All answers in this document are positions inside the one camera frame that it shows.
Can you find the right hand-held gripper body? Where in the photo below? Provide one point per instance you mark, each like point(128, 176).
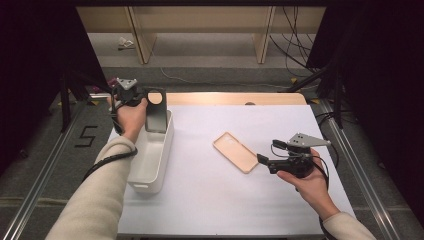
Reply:
point(303, 141)

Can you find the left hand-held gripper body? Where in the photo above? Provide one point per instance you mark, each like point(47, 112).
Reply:
point(126, 95)

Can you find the grey clear phone case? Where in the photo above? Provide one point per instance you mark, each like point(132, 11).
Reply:
point(156, 116)

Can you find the peach phone case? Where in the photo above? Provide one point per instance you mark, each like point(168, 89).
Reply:
point(235, 151)

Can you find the white plastic storage box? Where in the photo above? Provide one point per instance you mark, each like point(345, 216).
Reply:
point(150, 160)

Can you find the person's left hand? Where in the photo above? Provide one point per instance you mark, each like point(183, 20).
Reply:
point(131, 121)

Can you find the person's right hand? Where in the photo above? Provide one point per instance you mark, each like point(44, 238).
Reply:
point(311, 190)

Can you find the pink object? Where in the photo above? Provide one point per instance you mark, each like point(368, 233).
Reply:
point(111, 81)

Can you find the yellow tape piece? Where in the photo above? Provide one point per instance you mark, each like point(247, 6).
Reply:
point(294, 80)
point(315, 101)
point(94, 102)

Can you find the black metal stand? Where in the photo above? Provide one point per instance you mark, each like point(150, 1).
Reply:
point(338, 106)
point(65, 106)

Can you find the white crumpled paper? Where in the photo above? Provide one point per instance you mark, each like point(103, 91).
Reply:
point(125, 42)

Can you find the white table sheet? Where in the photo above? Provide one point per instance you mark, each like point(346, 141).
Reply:
point(216, 200)

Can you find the beige wooden desk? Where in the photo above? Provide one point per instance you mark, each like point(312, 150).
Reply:
point(200, 20)

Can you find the black curtain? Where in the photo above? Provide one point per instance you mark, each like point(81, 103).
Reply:
point(33, 66)
point(383, 83)

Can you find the metal floor rail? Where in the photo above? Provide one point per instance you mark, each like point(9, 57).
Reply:
point(46, 166)
point(355, 166)

